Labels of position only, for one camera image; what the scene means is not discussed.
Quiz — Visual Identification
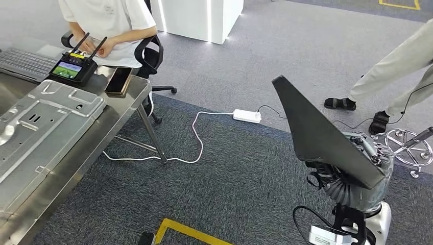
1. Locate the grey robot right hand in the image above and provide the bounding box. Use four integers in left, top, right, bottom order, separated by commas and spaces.
304, 132, 395, 214

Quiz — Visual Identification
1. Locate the stamped silver metal plate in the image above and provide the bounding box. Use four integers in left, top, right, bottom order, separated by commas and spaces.
0, 79, 107, 219

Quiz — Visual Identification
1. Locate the grey laptop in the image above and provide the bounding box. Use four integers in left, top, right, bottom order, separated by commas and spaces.
0, 43, 66, 84

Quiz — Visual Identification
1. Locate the white display pedestal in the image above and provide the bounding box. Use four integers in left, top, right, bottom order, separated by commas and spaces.
150, 0, 244, 45

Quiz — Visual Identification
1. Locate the stainless steel workbench table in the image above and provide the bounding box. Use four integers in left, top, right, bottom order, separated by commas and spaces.
0, 35, 169, 245

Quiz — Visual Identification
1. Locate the black stool with chrome base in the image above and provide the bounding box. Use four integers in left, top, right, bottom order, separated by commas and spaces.
372, 127, 433, 179

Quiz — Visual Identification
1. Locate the black floor cable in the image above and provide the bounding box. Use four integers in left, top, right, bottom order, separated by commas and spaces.
257, 82, 433, 131

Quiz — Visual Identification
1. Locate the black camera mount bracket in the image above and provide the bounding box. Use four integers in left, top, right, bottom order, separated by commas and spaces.
333, 203, 368, 245

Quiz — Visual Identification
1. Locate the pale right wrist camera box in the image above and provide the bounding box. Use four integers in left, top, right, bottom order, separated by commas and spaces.
308, 226, 352, 245

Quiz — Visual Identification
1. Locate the black office chair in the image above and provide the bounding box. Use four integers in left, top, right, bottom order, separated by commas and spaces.
61, 0, 178, 125

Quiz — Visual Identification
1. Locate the black smartphone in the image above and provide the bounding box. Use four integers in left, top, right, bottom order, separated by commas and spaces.
104, 66, 133, 99

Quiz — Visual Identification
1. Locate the white power cable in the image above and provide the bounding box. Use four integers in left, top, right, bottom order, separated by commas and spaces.
102, 111, 235, 165

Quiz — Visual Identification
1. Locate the person's left hand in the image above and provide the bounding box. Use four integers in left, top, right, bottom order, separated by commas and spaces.
96, 38, 116, 59

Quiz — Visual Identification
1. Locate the person's right hand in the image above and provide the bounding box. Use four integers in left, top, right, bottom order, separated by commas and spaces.
76, 36, 96, 55

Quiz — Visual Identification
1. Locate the black plastic frame part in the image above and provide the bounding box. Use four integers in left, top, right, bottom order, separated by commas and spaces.
271, 75, 387, 190

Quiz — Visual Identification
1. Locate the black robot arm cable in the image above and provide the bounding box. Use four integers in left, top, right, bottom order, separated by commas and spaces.
292, 205, 335, 245

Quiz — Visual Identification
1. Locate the white power strip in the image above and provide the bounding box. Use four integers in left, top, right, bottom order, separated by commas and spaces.
232, 109, 262, 124

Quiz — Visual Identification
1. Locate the black robot foot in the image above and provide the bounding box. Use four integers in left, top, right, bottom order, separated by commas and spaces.
138, 231, 156, 245

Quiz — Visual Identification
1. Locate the black controller with antennas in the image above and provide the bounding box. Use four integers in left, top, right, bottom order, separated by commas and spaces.
45, 32, 108, 87

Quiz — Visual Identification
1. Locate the person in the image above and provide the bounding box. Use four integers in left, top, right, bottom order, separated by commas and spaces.
57, 0, 158, 68
323, 18, 433, 136

